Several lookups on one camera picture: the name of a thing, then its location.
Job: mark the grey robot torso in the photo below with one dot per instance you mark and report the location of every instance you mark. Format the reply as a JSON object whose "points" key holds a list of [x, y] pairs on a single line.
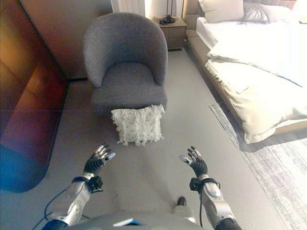
{"points": [[156, 221]]}

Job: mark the white bed mattress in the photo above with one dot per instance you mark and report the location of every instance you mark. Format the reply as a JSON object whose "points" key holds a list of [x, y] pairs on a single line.
{"points": [[211, 32]]}

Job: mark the grey striped rug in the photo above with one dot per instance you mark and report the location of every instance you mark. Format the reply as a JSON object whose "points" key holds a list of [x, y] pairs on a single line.
{"points": [[275, 172]]}

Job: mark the grey patterned pillow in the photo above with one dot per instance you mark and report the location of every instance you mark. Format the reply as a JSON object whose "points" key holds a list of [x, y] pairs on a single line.
{"points": [[255, 14]]}

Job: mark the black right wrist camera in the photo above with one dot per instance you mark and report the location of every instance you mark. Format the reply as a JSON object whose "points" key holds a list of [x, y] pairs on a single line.
{"points": [[195, 184]]}

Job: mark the cream plain pillow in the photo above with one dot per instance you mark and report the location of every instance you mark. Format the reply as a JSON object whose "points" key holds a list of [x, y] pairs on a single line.
{"points": [[220, 10]]}

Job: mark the grey fabric armchair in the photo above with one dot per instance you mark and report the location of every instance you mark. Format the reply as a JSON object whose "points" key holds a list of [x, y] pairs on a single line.
{"points": [[127, 79]]}

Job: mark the white curtain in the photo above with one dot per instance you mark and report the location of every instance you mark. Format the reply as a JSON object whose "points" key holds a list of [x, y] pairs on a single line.
{"points": [[127, 6]]}

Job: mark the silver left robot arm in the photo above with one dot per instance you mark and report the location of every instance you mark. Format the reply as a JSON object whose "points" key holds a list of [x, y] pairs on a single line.
{"points": [[74, 198]]}

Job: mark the black table lamp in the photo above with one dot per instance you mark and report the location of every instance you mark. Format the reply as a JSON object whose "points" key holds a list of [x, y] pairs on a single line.
{"points": [[168, 19]]}

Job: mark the white plain pillow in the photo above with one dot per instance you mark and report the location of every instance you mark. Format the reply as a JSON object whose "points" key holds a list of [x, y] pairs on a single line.
{"points": [[280, 14]]}

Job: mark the wooden bedside table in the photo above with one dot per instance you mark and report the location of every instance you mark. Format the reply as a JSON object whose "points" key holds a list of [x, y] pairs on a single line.
{"points": [[173, 34]]}

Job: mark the white fringed cushion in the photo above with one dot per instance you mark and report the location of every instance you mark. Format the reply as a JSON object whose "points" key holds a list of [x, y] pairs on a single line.
{"points": [[138, 127]]}

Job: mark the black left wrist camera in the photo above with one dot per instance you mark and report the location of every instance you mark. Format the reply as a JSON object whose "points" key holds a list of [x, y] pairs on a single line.
{"points": [[96, 183]]}

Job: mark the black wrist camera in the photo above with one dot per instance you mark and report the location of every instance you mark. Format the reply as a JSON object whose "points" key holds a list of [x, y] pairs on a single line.
{"points": [[195, 184], [96, 183]]}

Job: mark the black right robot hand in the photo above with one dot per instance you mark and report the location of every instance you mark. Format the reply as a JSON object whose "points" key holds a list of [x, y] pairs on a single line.
{"points": [[199, 166]]}

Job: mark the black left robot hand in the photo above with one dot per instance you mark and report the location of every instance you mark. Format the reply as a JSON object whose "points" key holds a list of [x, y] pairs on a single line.
{"points": [[94, 163]]}

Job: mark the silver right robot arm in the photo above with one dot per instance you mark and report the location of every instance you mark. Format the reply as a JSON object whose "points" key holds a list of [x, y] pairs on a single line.
{"points": [[213, 201]]}

